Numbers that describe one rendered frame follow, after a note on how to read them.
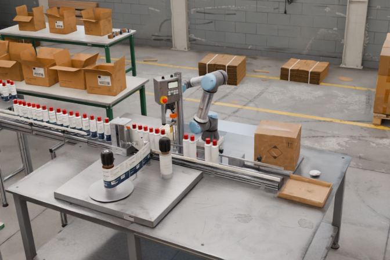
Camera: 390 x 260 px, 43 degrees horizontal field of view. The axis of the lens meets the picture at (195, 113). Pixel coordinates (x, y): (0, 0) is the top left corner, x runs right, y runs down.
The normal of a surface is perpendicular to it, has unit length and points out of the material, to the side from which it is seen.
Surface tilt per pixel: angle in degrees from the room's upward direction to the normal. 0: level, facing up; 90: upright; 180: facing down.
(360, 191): 0
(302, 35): 90
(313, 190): 0
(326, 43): 90
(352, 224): 0
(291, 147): 90
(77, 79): 90
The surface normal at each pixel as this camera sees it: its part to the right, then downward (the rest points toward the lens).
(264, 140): -0.35, 0.39
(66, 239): -0.02, -0.92
